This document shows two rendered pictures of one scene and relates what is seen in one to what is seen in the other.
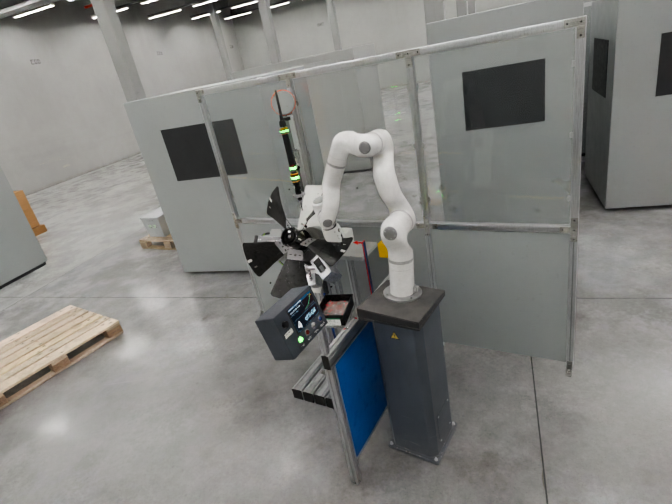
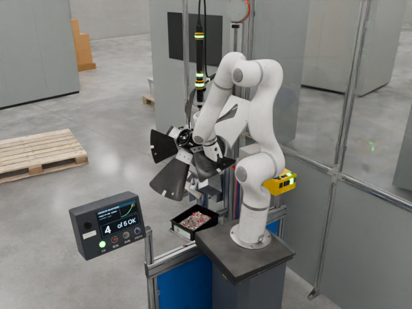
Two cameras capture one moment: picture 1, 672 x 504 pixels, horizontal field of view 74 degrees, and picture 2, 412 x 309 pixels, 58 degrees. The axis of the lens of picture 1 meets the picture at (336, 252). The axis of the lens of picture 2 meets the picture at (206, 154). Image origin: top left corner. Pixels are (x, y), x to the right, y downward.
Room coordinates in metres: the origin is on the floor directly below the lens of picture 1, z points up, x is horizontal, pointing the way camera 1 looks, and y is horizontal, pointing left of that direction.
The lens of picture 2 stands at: (0.52, -0.58, 2.04)
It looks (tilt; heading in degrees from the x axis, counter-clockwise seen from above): 25 degrees down; 20
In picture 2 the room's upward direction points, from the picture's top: straight up
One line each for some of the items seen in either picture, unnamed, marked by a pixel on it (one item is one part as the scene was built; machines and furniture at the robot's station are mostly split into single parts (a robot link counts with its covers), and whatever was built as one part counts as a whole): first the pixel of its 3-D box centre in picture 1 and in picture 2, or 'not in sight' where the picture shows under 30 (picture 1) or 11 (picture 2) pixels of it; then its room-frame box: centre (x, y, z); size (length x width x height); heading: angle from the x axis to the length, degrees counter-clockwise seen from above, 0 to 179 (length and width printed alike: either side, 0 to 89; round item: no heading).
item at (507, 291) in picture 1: (379, 281); (280, 208); (2.94, -0.28, 0.50); 2.59 x 0.03 x 0.91; 55
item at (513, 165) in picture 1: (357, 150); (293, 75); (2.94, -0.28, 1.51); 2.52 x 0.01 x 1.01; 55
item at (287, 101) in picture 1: (283, 102); (238, 10); (3.07, 0.14, 1.88); 0.16 x 0.07 x 0.16; 90
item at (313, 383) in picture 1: (341, 371); not in sight; (2.59, 0.13, 0.04); 0.62 x 0.45 x 0.08; 145
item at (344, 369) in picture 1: (377, 365); (222, 289); (2.06, -0.11, 0.45); 0.82 x 0.02 x 0.66; 145
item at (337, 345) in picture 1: (367, 310); (223, 236); (2.06, -0.11, 0.82); 0.90 x 0.04 x 0.08; 145
